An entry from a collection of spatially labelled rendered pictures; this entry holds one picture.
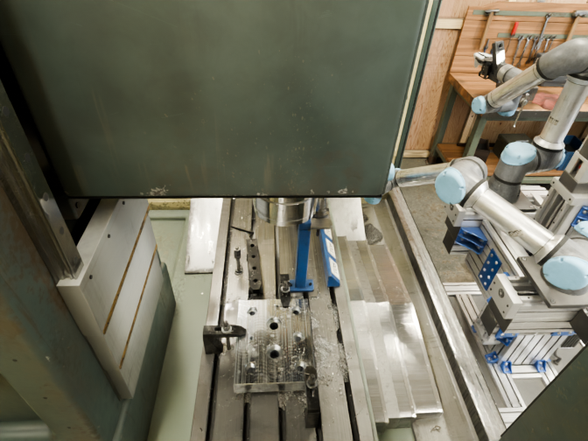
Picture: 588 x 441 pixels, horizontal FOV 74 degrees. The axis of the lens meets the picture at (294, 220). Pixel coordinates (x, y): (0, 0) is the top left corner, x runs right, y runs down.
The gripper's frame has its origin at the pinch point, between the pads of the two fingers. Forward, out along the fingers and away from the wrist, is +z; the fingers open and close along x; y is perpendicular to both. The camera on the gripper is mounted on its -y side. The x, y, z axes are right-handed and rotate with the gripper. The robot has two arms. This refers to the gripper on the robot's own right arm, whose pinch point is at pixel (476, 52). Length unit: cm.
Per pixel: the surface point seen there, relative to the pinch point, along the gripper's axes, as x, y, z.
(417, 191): 32, 151, 75
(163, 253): -173, 65, -7
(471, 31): 88, 37, 116
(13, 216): -170, -38, -100
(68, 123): -158, -47, -90
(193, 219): -153, 51, -4
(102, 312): -169, -5, -97
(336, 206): -81, 58, -16
